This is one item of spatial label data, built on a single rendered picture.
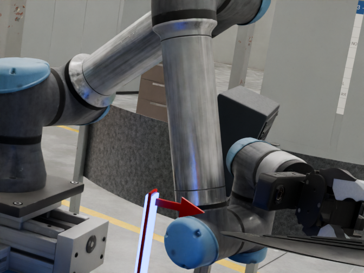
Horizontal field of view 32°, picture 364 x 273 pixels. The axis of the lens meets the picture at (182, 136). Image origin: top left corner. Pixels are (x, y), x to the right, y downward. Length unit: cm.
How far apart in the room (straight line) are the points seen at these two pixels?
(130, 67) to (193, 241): 40
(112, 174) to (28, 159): 178
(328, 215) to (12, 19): 665
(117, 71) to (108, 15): 933
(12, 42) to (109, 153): 453
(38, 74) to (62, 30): 997
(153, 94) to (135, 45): 650
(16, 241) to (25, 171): 13
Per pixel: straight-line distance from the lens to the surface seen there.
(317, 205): 84
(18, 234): 117
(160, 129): 271
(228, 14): 101
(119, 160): 291
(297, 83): 714
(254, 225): 99
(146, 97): 768
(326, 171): 84
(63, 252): 113
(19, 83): 115
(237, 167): 101
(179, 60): 90
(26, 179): 118
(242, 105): 127
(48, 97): 119
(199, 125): 89
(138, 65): 115
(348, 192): 80
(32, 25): 1163
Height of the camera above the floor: 139
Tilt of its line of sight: 10 degrees down
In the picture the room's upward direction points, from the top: 9 degrees clockwise
